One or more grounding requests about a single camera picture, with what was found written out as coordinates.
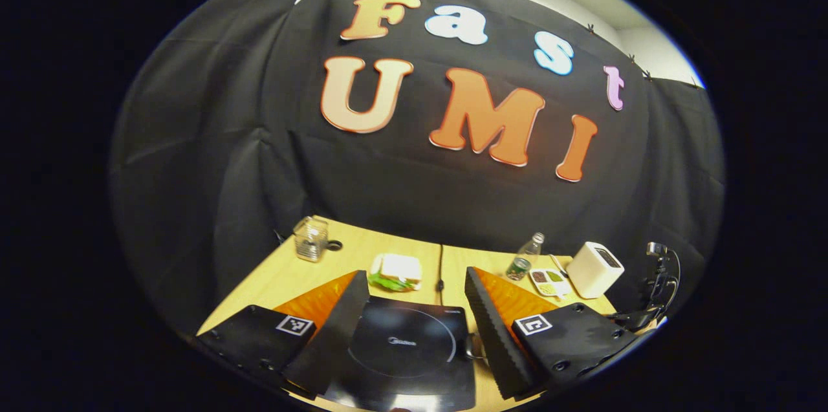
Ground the sandwich with lettuce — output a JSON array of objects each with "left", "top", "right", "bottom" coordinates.
[{"left": 367, "top": 253, "right": 423, "bottom": 292}]

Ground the black backdrop cloth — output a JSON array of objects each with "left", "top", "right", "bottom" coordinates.
[{"left": 109, "top": 0, "right": 725, "bottom": 335}]

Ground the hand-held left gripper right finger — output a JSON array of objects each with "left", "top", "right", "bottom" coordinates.
[{"left": 464, "top": 266, "right": 641, "bottom": 401}]

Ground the clear plastic bottle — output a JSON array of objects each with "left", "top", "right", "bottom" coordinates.
[{"left": 506, "top": 232, "right": 545, "bottom": 281}]

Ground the black induction cooktop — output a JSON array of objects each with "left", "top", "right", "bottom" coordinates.
[{"left": 320, "top": 296, "right": 477, "bottom": 412}]

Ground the black clamp stand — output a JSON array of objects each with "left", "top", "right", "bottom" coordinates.
[{"left": 608, "top": 242, "right": 682, "bottom": 333}]

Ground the white box-shaped appliance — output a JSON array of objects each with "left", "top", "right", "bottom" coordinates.
[{"left": 567, "top": 241, "right": 626, "bottom": 299}]

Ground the white divided bean dish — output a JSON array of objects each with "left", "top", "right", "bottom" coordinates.
[{"left": 529, "top": 268, "right": 571, "bottom": 298}]

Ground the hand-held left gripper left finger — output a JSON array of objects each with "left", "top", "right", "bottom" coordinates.
[{"left": 196, "top": 270, "right": 371, "bottom": 400}]

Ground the small wire basket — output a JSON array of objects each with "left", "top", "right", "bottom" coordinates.
[{"left": 293, "top": 216, "right": 329, "bottom": 263}]

